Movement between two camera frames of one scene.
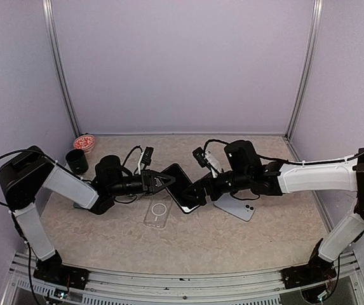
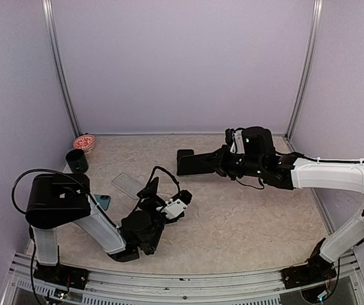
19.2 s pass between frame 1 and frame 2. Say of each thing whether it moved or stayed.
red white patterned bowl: stayed
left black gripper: moved
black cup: stayed
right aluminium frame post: stayed
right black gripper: moved
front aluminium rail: stayed
